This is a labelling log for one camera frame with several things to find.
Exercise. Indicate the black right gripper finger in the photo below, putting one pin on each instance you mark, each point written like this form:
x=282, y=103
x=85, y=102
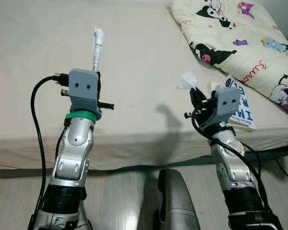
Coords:
x=195, y=97

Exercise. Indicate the white tissue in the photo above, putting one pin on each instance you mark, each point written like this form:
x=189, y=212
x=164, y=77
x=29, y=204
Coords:
x=187, y=81

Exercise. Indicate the white book blue letters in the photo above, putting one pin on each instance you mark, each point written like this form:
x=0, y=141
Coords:
x=245, y=112

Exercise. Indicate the clear plastic wrapper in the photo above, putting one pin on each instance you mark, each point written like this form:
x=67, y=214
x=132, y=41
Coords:
x=98, y=48

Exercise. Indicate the cream cartoon print quilt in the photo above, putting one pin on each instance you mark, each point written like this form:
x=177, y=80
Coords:
x=240, y=43

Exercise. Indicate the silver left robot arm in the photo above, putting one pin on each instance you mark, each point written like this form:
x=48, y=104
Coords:
x=72, y=153

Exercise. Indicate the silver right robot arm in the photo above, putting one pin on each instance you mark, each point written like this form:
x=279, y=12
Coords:
x=235, y=172

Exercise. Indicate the cream sheeted mattress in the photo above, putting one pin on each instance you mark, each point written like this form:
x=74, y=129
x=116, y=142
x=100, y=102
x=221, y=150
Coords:
x=134, y=57

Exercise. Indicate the grey robot right leg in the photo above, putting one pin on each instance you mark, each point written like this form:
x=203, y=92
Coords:
x=177, y=201

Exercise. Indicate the grey robot leg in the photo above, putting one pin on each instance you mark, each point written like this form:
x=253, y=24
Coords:
x=177, y=201
x=85, y=218

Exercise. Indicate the grey robot left leg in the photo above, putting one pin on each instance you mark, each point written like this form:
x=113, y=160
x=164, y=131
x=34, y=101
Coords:
x=85, y=218

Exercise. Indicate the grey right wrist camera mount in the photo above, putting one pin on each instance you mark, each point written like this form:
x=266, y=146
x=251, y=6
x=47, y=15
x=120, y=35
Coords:
x=225, y=103

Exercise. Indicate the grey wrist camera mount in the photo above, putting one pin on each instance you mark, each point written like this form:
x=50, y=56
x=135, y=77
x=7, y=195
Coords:
x=225, y=103
x=84, y=91

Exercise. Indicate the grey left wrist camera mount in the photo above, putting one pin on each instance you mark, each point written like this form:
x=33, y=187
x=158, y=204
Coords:
x=84, y=91

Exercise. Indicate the dark teal bed frame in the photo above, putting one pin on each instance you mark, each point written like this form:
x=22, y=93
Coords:
x=134, y=165

